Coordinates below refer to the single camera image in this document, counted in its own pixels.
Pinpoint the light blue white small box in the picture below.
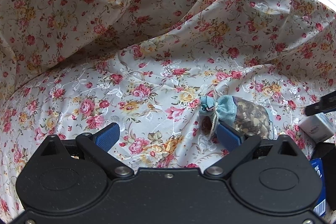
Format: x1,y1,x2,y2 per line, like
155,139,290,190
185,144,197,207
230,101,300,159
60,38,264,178
298,113,335,143

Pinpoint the floral fabric cover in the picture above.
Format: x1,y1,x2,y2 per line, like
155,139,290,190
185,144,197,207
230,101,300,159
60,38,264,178
1,0,335,222

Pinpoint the blue Tempo tissue pack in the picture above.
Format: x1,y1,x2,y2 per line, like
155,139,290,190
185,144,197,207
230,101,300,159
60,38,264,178
309,157,328,217

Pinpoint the light blue drawstring sachet pouch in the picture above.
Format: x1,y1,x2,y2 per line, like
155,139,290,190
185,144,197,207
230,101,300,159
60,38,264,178
199,95,271,138

